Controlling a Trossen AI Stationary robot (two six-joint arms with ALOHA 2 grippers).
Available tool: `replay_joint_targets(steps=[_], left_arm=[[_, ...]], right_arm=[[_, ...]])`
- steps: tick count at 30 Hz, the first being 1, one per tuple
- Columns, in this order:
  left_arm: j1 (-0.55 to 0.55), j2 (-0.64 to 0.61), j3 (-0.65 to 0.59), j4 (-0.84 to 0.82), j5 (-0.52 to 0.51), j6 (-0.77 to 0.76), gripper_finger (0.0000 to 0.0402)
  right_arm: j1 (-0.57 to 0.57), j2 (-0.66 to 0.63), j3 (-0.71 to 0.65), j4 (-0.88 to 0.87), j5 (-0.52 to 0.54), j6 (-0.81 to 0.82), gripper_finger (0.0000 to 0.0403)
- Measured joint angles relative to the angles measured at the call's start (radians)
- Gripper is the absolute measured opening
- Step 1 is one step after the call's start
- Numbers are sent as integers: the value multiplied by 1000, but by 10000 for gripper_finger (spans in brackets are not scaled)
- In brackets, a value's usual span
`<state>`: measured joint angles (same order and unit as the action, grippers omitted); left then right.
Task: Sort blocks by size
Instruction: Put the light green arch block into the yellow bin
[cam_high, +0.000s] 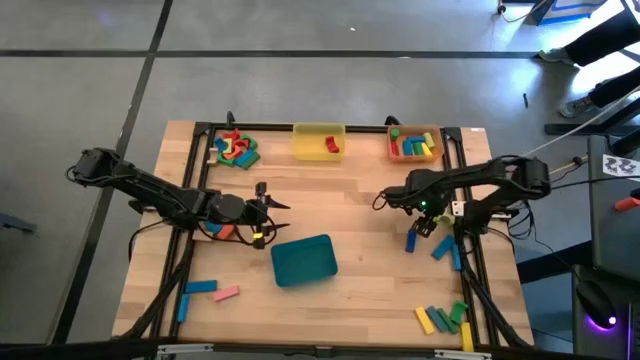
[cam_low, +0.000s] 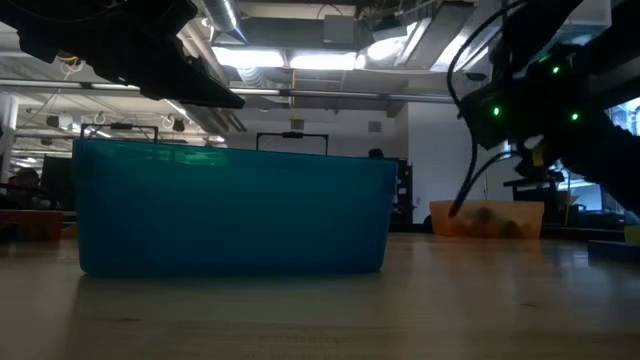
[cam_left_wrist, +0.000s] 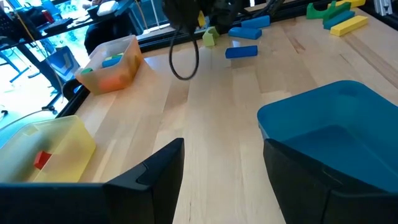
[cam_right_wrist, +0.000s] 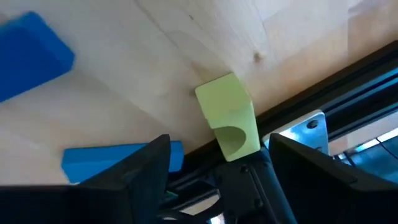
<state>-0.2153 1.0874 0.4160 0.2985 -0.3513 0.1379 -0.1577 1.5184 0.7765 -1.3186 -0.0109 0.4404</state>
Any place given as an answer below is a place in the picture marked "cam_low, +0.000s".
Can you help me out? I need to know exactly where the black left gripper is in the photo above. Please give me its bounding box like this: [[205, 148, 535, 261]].
[[0, 0, 246, 109]]

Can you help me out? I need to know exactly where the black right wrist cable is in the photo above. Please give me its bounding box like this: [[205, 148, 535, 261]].
[[446, 0, 531, 219]]

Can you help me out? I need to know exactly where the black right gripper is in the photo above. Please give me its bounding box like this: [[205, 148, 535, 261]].
[[459, 82, 566, 179]]

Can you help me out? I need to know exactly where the blue plank block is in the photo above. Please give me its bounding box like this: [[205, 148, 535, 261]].
[[587, 238, 640, 264]]

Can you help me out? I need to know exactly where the black aluminium table frame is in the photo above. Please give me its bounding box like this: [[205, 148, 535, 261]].
[[389, 224, 640, 242]]

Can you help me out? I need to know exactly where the black overhead camera frame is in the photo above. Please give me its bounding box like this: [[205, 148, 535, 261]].
[[79, 122, 160, 146], [255, 131, 330, 156]]

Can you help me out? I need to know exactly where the black cabinet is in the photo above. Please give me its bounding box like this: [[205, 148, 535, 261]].
[[389, 158, 416, 232]]

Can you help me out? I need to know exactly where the orange plastic bin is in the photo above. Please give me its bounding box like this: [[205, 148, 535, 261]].
[[428, 199, 546, 240]]

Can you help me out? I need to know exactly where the teal plastic bin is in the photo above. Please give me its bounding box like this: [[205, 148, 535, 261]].
[[72, 138, 399, 279]]

